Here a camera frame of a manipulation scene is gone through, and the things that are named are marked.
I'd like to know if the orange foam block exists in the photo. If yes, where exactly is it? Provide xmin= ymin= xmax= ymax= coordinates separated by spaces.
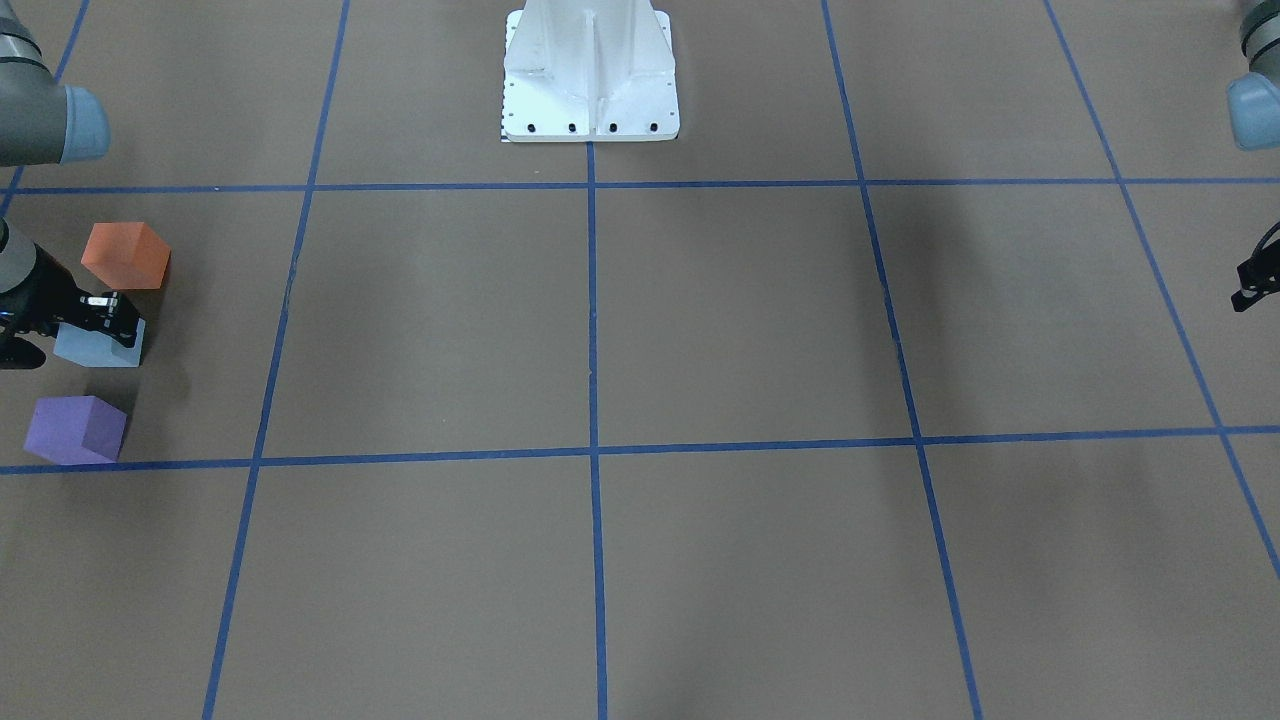
xmin=79 ymin=222 xmax=172 ymax=290

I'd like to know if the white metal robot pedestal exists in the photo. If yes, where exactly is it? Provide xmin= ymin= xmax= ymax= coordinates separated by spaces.
xmin=500 ymin=1 xmax=681 ymax=143

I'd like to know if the purple foam block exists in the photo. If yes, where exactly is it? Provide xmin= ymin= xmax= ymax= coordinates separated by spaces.
xmin=24 ymin=396 xmax=128 ymax=466

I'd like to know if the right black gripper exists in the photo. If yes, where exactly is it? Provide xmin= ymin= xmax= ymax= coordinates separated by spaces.
xmin=1 ymin=249 xmax=140 ymax=370

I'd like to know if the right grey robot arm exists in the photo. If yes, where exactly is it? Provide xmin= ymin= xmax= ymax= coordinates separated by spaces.
xmin=1 ymin=1 xmax=146 ymax=372

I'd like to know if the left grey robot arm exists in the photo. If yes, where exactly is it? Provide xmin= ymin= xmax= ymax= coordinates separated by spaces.
xmin=1228 ymin=1 xmax=1279 ymax=313

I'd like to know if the light blue foam block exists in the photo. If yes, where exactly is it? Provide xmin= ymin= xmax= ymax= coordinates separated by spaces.
xmin=52 ymin=319 xmax=146 ymax=368

